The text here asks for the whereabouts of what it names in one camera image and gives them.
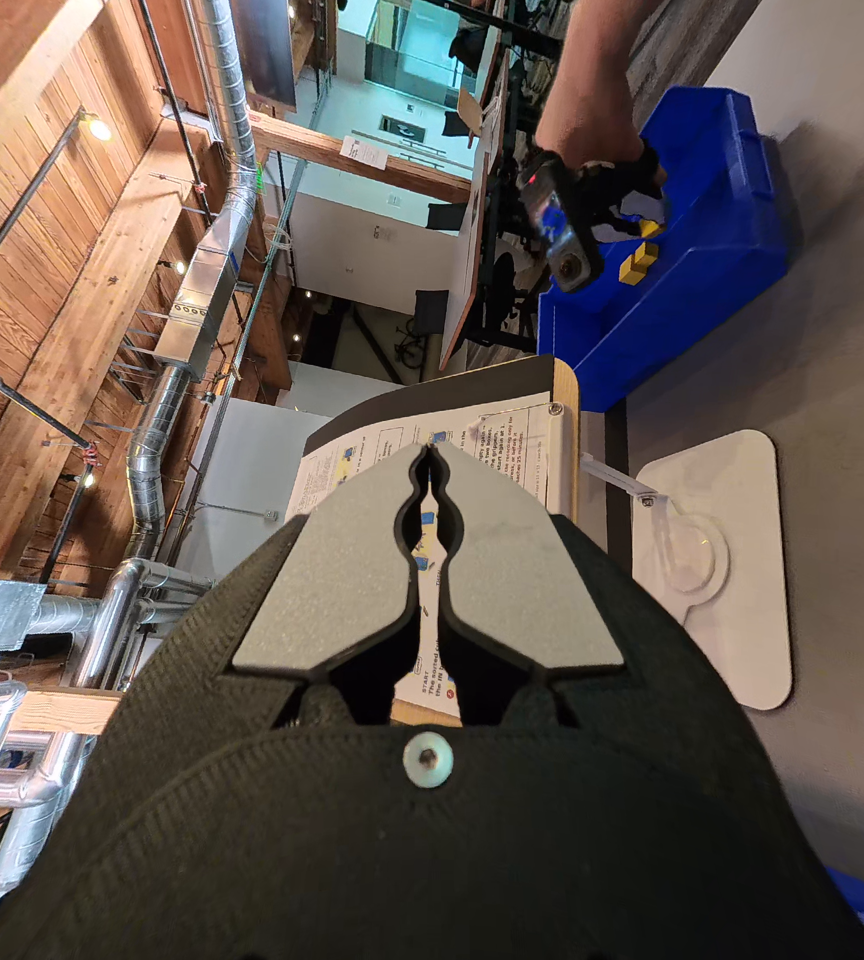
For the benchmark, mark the wooden instruction board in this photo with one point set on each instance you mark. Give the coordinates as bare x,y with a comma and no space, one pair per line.
469,386

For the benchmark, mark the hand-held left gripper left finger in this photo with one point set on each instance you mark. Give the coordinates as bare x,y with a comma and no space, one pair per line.
327,585

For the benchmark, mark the silver spiral ventilation duct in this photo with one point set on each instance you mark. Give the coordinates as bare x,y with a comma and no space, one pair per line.
233,97

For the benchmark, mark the yellow cube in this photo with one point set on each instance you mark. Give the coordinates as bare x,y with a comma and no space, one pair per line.
636,266
652,229

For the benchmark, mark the white paper notice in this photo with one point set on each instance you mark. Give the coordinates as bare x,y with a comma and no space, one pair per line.
363,152

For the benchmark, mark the black ceiling pipe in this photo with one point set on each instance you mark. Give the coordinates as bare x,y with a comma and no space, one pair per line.
11,225

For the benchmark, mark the person's right hand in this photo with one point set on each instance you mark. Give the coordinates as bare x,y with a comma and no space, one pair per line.
589,142

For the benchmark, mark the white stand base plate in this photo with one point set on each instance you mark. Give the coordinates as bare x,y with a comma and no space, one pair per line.
747,525

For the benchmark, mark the clear plastic holder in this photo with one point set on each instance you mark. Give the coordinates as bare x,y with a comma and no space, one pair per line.
691,551

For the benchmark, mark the person's right forearm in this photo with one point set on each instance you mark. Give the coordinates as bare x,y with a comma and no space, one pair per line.
627,52

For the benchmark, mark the wooden ceiling beam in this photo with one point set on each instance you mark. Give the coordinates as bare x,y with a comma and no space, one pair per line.
372,161

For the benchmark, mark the large silver metal pipes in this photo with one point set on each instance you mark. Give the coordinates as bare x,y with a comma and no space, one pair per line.
94,630

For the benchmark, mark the rectangular metal duct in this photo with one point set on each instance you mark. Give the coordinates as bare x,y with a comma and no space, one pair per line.
203,292

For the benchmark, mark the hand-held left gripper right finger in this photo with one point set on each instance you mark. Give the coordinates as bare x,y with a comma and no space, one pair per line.
529,592

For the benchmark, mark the light wooden beam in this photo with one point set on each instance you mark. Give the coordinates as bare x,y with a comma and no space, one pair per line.
64,711

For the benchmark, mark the printed instruction sheet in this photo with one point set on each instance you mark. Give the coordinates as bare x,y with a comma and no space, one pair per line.
510,450

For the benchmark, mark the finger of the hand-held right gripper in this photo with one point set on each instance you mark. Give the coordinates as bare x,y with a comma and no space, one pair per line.
642,204
616,229

